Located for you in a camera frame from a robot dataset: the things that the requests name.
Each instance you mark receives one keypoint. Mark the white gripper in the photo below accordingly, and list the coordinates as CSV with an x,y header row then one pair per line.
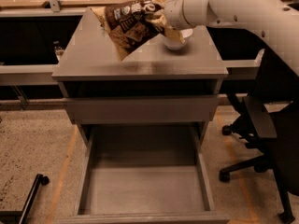
x,y
175,9

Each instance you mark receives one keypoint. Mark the brown sea salt chip bag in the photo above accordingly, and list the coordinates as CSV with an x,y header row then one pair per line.
x,y
131,24

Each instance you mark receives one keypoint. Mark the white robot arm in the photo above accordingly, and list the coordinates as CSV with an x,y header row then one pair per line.
x,y
271,20

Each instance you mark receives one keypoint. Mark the grey drawer cabinet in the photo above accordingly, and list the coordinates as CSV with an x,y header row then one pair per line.
x,y
89,68

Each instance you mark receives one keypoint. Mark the closed grey top drawer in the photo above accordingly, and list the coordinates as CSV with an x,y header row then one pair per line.
x,y
127,110

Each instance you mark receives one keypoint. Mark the open grey middle drawer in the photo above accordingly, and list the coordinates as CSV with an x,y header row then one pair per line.
x,y
139,174

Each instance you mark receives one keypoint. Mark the white ceramic bowl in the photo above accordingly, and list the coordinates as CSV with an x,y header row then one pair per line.
x,y
178,41

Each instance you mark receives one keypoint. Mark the black office chair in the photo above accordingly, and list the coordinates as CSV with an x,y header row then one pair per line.
x,y
269,121

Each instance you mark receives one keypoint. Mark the black metal stand base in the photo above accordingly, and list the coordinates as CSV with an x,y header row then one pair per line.
x,y
19,217

